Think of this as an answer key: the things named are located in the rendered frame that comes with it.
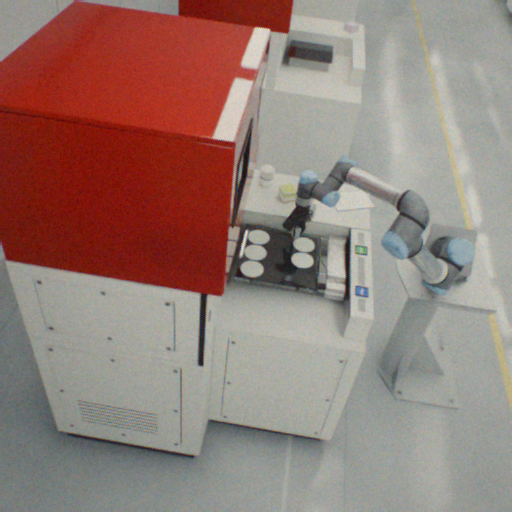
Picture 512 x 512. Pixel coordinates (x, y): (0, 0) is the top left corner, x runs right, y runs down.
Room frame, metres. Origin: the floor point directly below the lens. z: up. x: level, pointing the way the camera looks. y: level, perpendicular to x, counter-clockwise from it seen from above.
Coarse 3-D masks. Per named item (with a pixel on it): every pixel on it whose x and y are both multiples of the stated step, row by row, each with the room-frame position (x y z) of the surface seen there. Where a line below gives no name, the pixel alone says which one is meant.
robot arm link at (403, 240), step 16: (400, 224) 1.59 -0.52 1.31; (416, 224) 1.59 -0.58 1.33; (384, 240) 1.57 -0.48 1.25; (400, 240) 1.54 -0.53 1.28; (416, 240) 1.57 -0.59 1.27; (400, 256) 1.53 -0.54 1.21; (416, 256) 1.59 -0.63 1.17; (432, 256) 1.65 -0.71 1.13; (432, 272) 1.64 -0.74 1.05; (448, 272) 1.68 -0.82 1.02; (432, 288) 1.65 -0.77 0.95; (448, 288) 1.67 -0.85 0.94
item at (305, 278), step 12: (252, 228) 1.95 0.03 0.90; (276, 240) 1.88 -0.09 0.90; (288, 240) 1.89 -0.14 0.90; (312, 240) 1.92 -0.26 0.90; (276, 252) 1.80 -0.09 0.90; (288, 252) 1.81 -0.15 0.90; (300, 252) 1.82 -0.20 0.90; (312, 252) 1.83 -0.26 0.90; (240, 264) 1.69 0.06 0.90; (264, 264) 1.71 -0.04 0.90; (276, 264) 1.72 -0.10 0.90; (288, 264) 1.73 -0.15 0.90; (312, 264) 1.75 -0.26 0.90; (240, 276) 1.62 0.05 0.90; (264, 276) 1.64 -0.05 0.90; (276, 276) 1.65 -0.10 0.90; (288, 276) 1.66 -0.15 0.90; (300, 276) 1.67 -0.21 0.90; (312, 276) 1.68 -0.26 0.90; (312, 288) 1.60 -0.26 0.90
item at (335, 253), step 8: (328, 248) 1.90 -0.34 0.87; (336, 248) 1.91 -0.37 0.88; (344, 248) 1.91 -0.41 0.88; (328, 256) 1.84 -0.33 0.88; (336, 256) 1.85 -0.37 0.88; (344, 256) 1.86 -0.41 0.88; (328, 264) 1.79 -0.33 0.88; (336, 264) 1.79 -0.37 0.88; (328, 280) 1.68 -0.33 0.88; (328, 296) 1.60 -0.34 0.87; (336, 296) 1.60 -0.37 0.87
